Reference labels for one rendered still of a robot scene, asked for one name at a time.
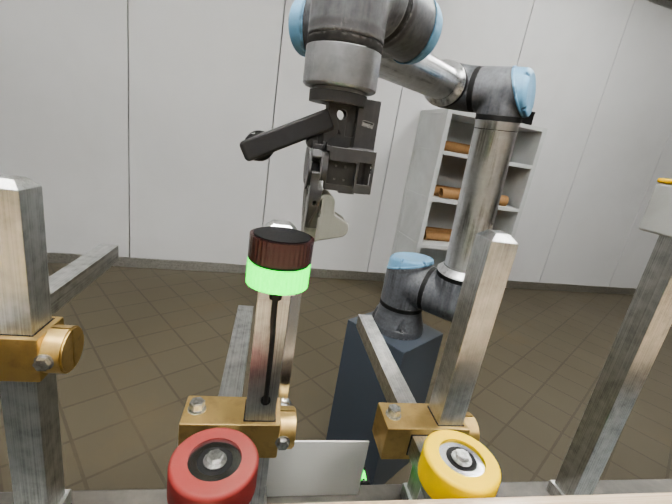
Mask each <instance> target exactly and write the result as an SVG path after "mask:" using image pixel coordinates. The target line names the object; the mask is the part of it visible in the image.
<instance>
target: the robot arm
mask: <svg viewBox="0 0 672 504"><path fill-rule="evenodd" d="M442 26H443V17H442V12H441V9H440V7H439V5H438V3H437V2H436V0H295V1H294V2H293V4H292V6H291V9H290V12H289V18H288V30H289V36H290V40H291V43H292V45H293V47H294V49H295V50H296V52H297V53H298V54H299V55H301V56H303V57H305V63H304V73H303V83H304V85H305V86H307V87H309V88H311V89H310V92H309V101H311V102H314V103H318V104H323V105H326V109H324V110H321V111H318V112H316V113H313V114H311V115H308V116H305V117H303V118H300V119H298V120H295V121H292V122H290V123H287V124H285V125H282V126H279V127H277V128H274V129H272V130H269V131H266V132H264V131H261V130H256V131H252V132H251V133H249V134H248V135H247V136H246V138H245V140H243V141H241V142H240V149H241V151H242V153H243V155H244V158H245V159H246V160H247V161H252V160H254V161H265V160H267V159H269V158H270V157H271V156H272V154H273V152H275V151H278V150H280V149H283V148H286V147H288V146H291V145H293V144H296V143H299V142H301V141H304V140H306V141H305V142H306V145H307V146H308V147H306V153H305V161H304V171H303V182H304V193H303V205H302V221H301V231H302V232H305V233H307V234H309V235H311V236H312V237H313V238H314V242H316V241H320V240H326V239H333V238H339V237H343V236H345V235H346V234H347V232H348V227H349V226H348V223H347V222H346V221H345V220H344V218H343V216H341V215H340V214H338V213H337V212H335V199H334V197H333V196H332V195H331V194H330V193H329V192H328V191H327V190H335V191H337V192H338V193H344V194H352V195H354V193H355V194H364V195H365V194H367V195H370V192H371V186H372V180H373V174H374V168H375V162H376V156H377V152H374V146H375V140H376V133H377V127H378V121H379V115H380V108H381V102H380V101H374V100H368V99H367V97H366V96H373V95H374V94H376V89H377V82H378V77H379V78H381V79H384V80H386V81H389V82H392V83H394V84H397V85H399V86H402V87H405V88H407V89H410V90H412V91H415V92H418V93H420V94H423V95H424V96H425V98H426V100H427V101H428V102H429V103H430V104H432V105H434V106H437V107H440V108H444V109H450V110H456V111H463V112H471V113H476V116H475V126H474V131H473V135H472V140H471V144H470V149H469V154H468V158H467V163H466V167H465V172H464V176H463V181H462V186H461V190H460V195H459V199H458V204H457V209H456V213H455V218H454V222H453V227H452V231H451V236H450V241H449V245H448V250H447V254H446V259H445V261H443V262H442V263H440V264H438V266H437V268H436V267H433V264H434V260H433V258H431V257H429V256H427V255H424V254H419V253H413V252H397V253H394V254H392V255H391V256H390V258H389V262H388V265H387V269H386V274H385V279H384V283H383V288H382V293H381V298H380V302H379V304H378V305H377V307H376V308H375V310H374V311H373V313H372V317H373V319H374V321H375V323H376V325H377V327H378V329H379V331H380V333H381V334H383V335H385V336H387V337H390V338H393V339H398V340H415V339H418V338H420V337H421V336H422V333H423V328H424V327H423V320H422V310H423V311H425V312H428V313H430V314H433V315H435V316H437V317H440V318H442V319H445V320H447V321H450V322H452V320H453V316H454V312H455V309H456V305H457V301H458V298H459V294H460V290H461V287H462V283H463V279H464V276H465V272H466V269H467V265H468V261H469V258H470V254H471V250H472V247H473V243H474V239H475V236H476V233H479V232H482V231H484V230H487V229H490V230H492V229H493V225H494V221H495V217H496V214H497V210H498V206H499V202H500V198H501V194H502V190H503V187H504V183H505V179H506V175H507V171H508V167H509V163H510V160H511V156H512V152H513V148H514V144H515V140H516V136H517V133H518V129H519V126H520V125H521V122H522V118H526V117H529V116H530V114H531V112H532V108H533V105H534V101H535V94H536V77H535V73H534V71H533V70H532V69H531V68H529V67H518V66H516V65H514V66H477V65H469V64H463V63H459V62H457V61H455V60H452V59H444V60H441V59H439V58H438V57H436V56H434V55H433V54H431V52H432V51H433V49H434V48H435V46H436V45H437V43H438V41H439V38H440V35H441V32H442ZM339 110H340V111H342V112H343V119H342V120H340V119H339V118H338V117H337V112H338V111H339ZM370 167H371V169H370ZM369 174H370V178H369ZM368 180H369V184H368ZM325 189H326V190H325Z"/></svg>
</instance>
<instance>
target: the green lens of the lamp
mask: <svg viewBox="0 0 672 504"><path fill-rule="evenodd" d="M310 268H311V264H310V265H309V266H308V267H307V268H306V269H303V270H300V271H292V272H283V271H274V270H268V269H264V268H261V267H259V266H256V265H255V264H253V263H252V262H251V261H250V259H249V258H248V257H247V268H246V279H245V281H246V284H247V285H248V286H249V287H251V288H252V289H254V290H257V291H259V292H262V293H267V294H272V295H294V294H298V293H301V292H303V291H305V290H306V289H307V287H308V282H309V275H310Z"/></svg>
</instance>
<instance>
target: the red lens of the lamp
mask: <svg viewBox="0 0 672 504"><path fill-rule="evenodd" d="M255 229H256V228H255ZM255 229H252V230H251V231H250V234H249V246H248V258H249V259H250V260H251V261H253V262H255V263H257V264H259V265H262V266H266V267H270V268H276V269H300V268H304V267H307V266H309V265H310V264H311V261H312V254H313V247H314V238H313V237H312V236H311V235H310V236H311V241H310V242H308V243H305V244H296V245H291V244H279V243H273V242H269V241H265V240H262V239H260V238H258V237H256V236H255V235H254V234H253V232H254V230H255Z"/></svg>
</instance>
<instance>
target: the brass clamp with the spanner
mask: <svg viewBox="0 0 672 504"><path fill-rule="evenodd" d="M195 397H202V398H203V399H204V400H205V405H206V411H205V412H204V413H202V414H200V415H191V414H189V413H188V406H189V403H190V401H191V400H192V398H195ZM246 403H247V397H226V396H189V397H188V399H187V402H186V405H185V408H184V411H183V414H182V417H181V420H180V423H179V435H178V446H179V445H180V444H181V443H182V442H183V441H184V440H185V439H187V438H188V437H190V436H191V435H193V434H195V433H197V432H200V431H203V430H206V429H211V428H230V429H234V430H237V431H240V432H242V433H244V434H245V435H247V436H248V437H249V438H250V439H251V440H252V441H253V442H254V444H255V446H256V448H257V451H258V455H259V458H276V456H277V451H278V450H286V449H292V447H294V444H295V437H296V408H295V407H294V406H281V399H280V398H277V405H276V412H275V420H274V421H253V420H245V413H246Z"/></svg>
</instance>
